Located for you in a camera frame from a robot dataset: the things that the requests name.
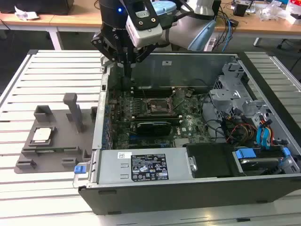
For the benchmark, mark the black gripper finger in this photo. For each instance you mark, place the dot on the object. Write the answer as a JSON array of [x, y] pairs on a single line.
[[144, 53], [105, 48]]

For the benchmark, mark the silver CPU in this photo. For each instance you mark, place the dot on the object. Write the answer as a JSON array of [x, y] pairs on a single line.
[[42, 135]]

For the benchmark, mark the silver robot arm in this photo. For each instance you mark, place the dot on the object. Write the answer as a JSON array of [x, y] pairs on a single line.
[[178, 33]]

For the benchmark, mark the CPU socket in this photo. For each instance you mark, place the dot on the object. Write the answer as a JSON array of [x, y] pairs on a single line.
[[157, 106]]

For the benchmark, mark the wooden desk white legs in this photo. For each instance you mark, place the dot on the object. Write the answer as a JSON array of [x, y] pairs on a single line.
[[258, 28], [77, 20]]

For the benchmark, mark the black RAM stick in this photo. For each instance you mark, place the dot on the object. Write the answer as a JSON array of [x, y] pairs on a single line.
[[156, 121], [152, 89]]

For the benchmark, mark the coin cell battery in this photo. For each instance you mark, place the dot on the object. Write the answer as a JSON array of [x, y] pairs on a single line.
[[189, 93]]

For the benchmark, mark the black graphics card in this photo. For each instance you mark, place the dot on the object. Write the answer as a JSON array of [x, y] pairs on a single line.
[[152, 129]]

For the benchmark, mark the large black box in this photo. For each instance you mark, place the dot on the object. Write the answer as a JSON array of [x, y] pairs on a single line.
[[35, 5]]

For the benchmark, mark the green motherboard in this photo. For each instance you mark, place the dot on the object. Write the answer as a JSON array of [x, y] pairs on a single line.
[[192, 122]]

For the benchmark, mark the crumpled white paper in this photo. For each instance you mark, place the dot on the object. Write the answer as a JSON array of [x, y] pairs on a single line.
[[23, 14]]

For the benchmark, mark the silver metal drive cage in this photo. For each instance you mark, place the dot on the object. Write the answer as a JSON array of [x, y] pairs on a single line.
[[223, 96]]

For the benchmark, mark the grey parts rack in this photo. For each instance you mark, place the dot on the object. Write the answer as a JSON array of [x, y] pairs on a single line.
[[61, 131]]

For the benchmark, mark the small black device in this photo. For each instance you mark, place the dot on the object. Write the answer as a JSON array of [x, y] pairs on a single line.
[[234, 22]]

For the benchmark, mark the silver chipset heatsink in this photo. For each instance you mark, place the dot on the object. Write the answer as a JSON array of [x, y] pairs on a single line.
[[182, 141]]

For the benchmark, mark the small black box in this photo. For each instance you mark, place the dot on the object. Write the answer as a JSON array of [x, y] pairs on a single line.
[[241, 10]]

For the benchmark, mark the green RAM stick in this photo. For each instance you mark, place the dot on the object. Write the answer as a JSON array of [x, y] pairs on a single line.
[[44, 151]]

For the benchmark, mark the silver power supply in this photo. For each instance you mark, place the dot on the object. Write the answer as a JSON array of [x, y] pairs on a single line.
[[113, 169]]

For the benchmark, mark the blue release latch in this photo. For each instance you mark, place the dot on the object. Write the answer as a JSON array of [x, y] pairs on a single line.
[[79, 170]]

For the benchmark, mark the black plastic shroud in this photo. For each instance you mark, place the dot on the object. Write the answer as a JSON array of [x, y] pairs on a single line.
[[211, 160]]

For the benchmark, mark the clear plastic bags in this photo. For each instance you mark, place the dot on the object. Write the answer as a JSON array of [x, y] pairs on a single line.
[[270, 11]]

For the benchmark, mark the black chair base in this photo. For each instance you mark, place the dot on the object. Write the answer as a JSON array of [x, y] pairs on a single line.
[[283, 43]]

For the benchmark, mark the black open PC case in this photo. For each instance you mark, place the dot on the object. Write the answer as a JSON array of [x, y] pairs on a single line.
[[188, 197]]

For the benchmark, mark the white red carton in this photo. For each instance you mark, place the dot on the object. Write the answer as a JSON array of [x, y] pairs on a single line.
[[295, 14]]

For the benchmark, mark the hard disk blue carrier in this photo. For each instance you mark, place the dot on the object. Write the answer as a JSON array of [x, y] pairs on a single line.
[[256, 164]]

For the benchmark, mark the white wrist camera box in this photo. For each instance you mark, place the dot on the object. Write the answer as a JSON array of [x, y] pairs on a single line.
[[147, 35]]

